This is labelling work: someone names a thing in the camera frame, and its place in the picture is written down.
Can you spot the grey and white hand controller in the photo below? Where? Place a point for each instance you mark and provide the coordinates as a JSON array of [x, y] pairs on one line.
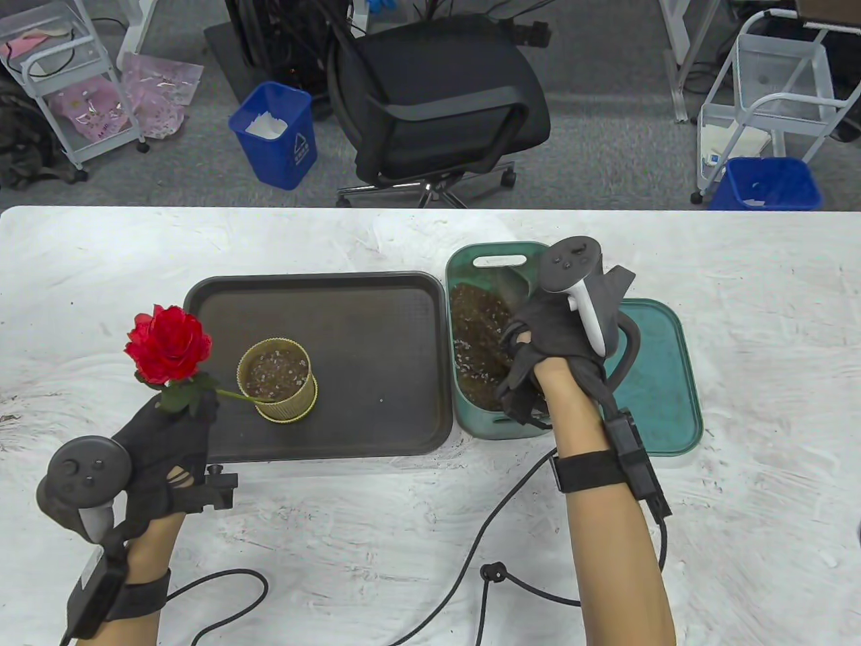
[[568, 266]]

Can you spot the pink plastic bag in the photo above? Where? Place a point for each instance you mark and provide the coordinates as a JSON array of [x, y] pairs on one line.
[[94, 111], [158, 87]]

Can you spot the brown potting mix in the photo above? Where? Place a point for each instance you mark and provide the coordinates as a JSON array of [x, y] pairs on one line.
[[276, 373], [477, 336]]

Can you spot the black computer tower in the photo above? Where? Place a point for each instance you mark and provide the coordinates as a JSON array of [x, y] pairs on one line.
[[282, 40]]

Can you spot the person's left hand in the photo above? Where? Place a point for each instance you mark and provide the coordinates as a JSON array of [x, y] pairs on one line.
[[165, 445]]

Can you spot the brown cardboard box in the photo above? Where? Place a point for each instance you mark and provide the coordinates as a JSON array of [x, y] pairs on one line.
[[827, 10]]

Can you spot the person's right hand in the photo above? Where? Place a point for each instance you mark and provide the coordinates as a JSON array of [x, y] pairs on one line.
[[551, 323]]

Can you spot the white box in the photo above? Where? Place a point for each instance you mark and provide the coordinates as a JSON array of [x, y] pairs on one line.
[[736, 145]]

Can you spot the brown plastic tray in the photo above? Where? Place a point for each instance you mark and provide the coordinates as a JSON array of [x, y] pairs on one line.
[[377, 336]]

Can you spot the black office chair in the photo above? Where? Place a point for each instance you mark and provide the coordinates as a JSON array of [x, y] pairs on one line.
[[437, 81]]

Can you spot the blue bin with white symbol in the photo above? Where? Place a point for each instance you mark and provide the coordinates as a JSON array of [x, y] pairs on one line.
[[276, 161]]

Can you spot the person's right forearm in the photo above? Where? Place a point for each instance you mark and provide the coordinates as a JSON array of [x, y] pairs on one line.
[[612, 552]]

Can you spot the plain blue bin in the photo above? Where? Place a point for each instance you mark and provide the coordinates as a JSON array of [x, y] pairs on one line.
[[773, 182]]

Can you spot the dark fabric bag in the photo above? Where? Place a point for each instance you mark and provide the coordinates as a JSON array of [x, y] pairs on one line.
[[27, 141]]

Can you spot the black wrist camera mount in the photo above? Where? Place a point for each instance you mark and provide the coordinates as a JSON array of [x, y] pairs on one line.
[[635, 457]]

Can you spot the red artificial rose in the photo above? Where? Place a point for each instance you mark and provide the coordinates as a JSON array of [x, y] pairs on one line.
[[168, 342]]

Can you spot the teal plastic lid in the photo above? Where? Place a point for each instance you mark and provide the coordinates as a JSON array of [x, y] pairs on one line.
[[666, 377]]

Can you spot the teal plastic storage box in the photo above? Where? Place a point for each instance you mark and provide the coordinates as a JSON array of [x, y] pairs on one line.
[[498, 272]]

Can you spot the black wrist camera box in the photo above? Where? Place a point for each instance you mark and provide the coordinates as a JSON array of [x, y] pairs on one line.
[[94, 595]]

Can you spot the crumpled white paper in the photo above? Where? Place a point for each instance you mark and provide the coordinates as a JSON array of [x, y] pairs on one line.
[[266, 126]]

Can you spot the person's left forearm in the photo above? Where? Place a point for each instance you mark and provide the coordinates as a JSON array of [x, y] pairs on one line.
[[155, 542]]

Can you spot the white mesh rolling cart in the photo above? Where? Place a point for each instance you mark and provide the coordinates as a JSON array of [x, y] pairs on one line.
[[824, 74]]

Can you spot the white desk leg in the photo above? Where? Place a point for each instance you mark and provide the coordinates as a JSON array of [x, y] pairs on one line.
[[141, 27], [683, 60]]

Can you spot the gold ribbed flower pot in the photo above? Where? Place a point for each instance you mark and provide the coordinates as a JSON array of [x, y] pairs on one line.
[[282, 412]]

